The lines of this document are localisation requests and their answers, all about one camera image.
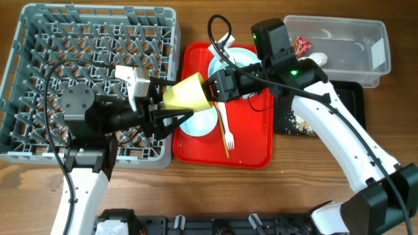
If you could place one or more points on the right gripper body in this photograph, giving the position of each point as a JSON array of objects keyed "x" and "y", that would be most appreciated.
[{"x": 237, "y": 84}]

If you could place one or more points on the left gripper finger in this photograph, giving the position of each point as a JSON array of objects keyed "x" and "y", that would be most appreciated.
[
  {"x": 162, "y": 82},
  {"x": 165, "y": 122}
]

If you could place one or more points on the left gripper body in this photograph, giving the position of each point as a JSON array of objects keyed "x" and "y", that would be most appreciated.
[{"x": 145, "y": 119}]

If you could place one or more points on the wooden chopstick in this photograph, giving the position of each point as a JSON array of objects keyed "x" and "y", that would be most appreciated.
[{"x": 222, "y": 130}]

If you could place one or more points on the yellow plastic cup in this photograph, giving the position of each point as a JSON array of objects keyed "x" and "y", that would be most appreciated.
[{"x": 187, "y": 94}]

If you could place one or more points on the large pale blue plate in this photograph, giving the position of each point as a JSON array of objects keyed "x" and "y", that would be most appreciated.
[{"x": 242, "y": 58}]

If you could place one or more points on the white plastic fork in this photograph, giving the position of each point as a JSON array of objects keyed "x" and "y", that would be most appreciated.
[{"x": 228, "y": 134}]

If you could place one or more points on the red sauce packet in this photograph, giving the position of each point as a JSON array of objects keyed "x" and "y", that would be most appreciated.
[{"x": 301, "y": 46}]

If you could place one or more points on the rice food scraps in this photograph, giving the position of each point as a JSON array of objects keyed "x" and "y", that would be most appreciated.
[{"x": 295, "y": 125}]

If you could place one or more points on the clear plastic wrapper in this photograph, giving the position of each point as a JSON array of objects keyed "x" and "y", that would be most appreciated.
[{"x": 319, "y": 58}]

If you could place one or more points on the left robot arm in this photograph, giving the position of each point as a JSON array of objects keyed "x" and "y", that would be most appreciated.
[{"x": 91, "y": 152}]

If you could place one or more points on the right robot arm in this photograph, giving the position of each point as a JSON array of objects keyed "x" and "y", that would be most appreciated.
[{"x": 384, "y": 191}]

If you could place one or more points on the black waste tray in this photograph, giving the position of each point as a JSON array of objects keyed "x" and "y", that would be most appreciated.
[{"x": 350, "y": 93}]

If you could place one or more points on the grey dishwasher rack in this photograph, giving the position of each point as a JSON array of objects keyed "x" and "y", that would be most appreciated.
[{"x": 58, "y": 46}]

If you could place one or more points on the red plastic tray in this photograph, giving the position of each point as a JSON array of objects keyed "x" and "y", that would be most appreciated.
[{"x": 252, "y": 130}]

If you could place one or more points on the clear plastic bin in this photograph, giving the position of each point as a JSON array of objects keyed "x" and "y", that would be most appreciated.
[{"x": 357, "y": 50}]

